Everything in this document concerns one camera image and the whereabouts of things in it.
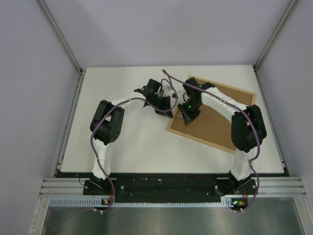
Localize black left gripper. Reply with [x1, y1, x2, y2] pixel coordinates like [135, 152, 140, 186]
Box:
[150, 95, 173, 118]

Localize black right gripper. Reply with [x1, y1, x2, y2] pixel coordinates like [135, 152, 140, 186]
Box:
[177, 99, 201, 126]

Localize wooden picture frame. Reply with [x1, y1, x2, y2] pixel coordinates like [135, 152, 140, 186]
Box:
[166, 81, 256, 154]

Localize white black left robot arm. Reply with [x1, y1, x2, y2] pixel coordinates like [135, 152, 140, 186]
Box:
[90, 79, 178, 194]

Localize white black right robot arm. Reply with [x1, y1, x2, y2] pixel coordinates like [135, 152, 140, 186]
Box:
[178, 77, 267, 194]

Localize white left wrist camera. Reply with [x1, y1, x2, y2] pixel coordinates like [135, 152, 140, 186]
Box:
[162, 84, 174, 97]

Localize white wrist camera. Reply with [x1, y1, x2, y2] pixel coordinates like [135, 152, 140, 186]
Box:
[162, 84, 174, 97]
[177, 90, 189, 104]

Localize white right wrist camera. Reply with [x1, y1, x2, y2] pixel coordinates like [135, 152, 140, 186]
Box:
[177, 90, 189, 104]

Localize aluminium left table rail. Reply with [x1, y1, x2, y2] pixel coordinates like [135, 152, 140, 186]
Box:
[52, 70, 86, 178]

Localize aluminium table rail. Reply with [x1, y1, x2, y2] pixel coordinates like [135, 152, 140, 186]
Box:
[52, 70, 86, 178]
[253, 66, 291, 177]

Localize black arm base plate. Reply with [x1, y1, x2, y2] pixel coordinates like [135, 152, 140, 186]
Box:
[83, 173, 256, 198]

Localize aluminium front rail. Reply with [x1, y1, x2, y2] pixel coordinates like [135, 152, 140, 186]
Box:
[39, 177, 306, 197]

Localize aluminium right table rail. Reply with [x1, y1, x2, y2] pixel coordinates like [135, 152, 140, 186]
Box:
[253, 66, 291, 177]

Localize aluminium left corner post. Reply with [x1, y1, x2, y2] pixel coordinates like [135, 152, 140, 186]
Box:
[36, 0, 83, 74]

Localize aluminium corner post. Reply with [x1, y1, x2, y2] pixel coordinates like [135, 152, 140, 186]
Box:
[36, 0, 83, 74]
[253, 0, 300, 71]

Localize white slotted cable duct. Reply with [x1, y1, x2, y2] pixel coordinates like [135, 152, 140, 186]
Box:
[49, 197, 247, 208]

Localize aluminium right corner post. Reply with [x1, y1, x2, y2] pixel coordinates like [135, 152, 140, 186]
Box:
[253, 0, 300, 71]

